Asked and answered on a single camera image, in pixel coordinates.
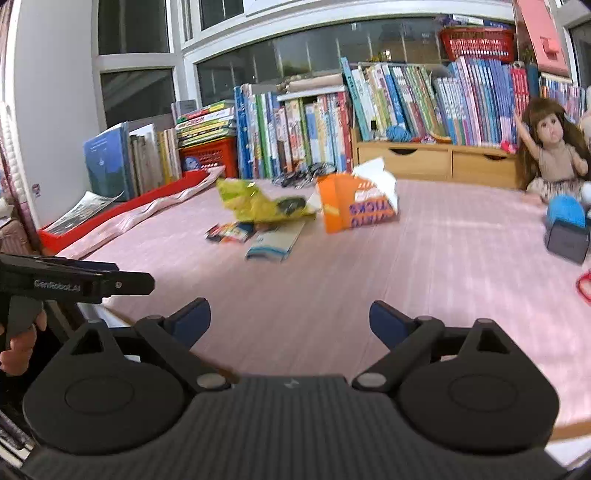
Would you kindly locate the wooden drawer organizer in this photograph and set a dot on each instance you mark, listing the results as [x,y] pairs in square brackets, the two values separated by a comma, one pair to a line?
[438,159]

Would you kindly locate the red plastic basket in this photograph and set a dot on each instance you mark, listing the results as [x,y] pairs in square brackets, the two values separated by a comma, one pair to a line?
[478,44]

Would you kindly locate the glossy magazine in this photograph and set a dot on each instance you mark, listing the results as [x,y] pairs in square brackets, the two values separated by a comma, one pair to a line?
[83,212]

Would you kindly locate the silver orange snack wrapper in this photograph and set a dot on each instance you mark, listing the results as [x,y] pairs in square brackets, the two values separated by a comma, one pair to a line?
[228,233]

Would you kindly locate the blue white paper carton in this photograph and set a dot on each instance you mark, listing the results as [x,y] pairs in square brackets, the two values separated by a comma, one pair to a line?
[274,242]

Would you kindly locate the blue yarn ball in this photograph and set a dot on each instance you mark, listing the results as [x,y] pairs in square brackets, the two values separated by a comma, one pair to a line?
[398,134]

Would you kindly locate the red tray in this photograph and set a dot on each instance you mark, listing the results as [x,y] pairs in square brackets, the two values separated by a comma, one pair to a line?
[175,184]

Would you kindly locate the white framed window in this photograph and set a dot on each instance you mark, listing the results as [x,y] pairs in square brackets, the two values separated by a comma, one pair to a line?
[277,50]

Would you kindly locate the blue cat plush toy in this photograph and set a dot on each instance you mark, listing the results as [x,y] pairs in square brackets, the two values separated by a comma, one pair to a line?
[565,208]

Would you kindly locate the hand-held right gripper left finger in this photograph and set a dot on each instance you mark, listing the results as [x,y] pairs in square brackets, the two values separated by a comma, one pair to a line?
[189,321]

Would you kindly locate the row of upright beige books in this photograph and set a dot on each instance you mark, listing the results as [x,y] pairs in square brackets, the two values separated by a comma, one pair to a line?
[154,159]

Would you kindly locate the pink cardboard box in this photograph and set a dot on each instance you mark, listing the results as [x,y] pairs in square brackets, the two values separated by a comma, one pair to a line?
[542,37]

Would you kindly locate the brown haired doll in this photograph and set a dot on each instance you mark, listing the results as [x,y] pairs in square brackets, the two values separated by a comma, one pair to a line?
[551,152]

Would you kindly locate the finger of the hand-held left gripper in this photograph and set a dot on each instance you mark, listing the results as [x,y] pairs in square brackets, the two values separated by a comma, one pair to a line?
[129,282]

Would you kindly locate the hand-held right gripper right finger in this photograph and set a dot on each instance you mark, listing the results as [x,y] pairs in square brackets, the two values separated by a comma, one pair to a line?
[390,323]

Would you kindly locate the row of small books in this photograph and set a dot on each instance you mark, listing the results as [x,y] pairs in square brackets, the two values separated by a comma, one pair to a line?
[561,94]

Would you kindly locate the large blue hardcover book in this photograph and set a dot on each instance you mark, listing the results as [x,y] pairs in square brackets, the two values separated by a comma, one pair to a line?
[108,164]

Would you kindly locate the black box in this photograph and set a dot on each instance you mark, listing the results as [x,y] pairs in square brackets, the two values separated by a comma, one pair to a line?
[565,242]

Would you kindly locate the pink bed sheet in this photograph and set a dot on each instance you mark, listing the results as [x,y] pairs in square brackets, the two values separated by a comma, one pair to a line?
[369,267]

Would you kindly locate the torn orange cardboard box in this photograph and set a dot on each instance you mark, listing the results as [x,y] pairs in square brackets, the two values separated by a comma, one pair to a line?
[351,203]

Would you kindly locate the stack of flat books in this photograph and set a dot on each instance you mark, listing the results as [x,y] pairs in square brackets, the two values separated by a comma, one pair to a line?
[205,122]

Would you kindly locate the person's left hand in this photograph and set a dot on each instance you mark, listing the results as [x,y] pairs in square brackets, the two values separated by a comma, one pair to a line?
[18,348]

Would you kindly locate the gold foil bag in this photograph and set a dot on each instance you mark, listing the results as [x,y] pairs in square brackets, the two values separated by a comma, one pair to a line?
[258,203]

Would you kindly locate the row of tall picture books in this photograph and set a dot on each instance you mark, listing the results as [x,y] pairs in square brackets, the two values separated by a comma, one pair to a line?
[295,134]

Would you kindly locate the brown paper roll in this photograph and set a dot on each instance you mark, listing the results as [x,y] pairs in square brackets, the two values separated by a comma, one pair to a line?
[309,84]

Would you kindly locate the red plastic crate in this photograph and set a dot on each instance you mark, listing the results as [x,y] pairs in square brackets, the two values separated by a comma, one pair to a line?
[210,159]

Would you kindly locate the row of thin paperback books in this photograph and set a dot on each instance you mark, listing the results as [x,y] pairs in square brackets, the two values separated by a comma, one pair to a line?
[443,101]

